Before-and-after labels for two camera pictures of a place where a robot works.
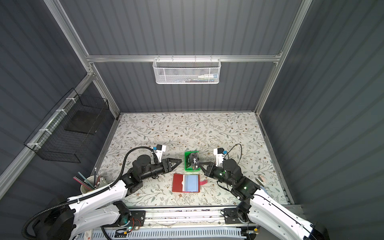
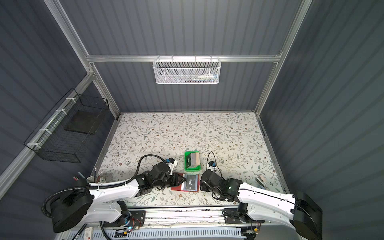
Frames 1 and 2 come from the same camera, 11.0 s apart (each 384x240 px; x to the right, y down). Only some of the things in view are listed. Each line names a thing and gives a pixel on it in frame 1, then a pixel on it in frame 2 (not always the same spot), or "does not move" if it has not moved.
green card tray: (187, 161) does not move
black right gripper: (209, 171) to (202, 185)
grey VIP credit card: (194, 159) to (191, 183)
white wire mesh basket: (184, 71) does not move
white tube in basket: (211, 76) does not move
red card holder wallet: (187, 183) does not move
